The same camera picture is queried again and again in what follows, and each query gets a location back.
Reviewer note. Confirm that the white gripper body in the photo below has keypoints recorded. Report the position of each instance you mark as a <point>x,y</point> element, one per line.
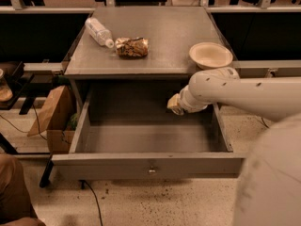
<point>183,101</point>

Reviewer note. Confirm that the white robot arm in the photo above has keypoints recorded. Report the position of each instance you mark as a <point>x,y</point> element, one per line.
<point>263,116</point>

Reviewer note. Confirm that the grey open top drawer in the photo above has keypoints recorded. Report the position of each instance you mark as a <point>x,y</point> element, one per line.
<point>124,141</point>

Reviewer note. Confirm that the grey cabinet with counter top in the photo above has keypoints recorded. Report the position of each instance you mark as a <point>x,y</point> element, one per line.
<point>147,81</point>

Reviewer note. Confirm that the white paper bowl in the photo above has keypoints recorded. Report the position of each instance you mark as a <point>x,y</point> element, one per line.
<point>209,55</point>

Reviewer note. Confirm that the shiny snack chip bag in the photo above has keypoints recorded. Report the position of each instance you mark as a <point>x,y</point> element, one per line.
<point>132,47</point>

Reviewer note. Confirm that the clear plastic water bottle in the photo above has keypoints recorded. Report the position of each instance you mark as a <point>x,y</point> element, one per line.
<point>99,33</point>

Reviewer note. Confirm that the brown cardboard box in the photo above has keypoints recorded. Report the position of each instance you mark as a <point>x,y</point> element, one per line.
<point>53,119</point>

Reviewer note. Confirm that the person's brown trouser leg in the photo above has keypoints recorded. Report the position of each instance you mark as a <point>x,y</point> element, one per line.
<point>16,208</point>

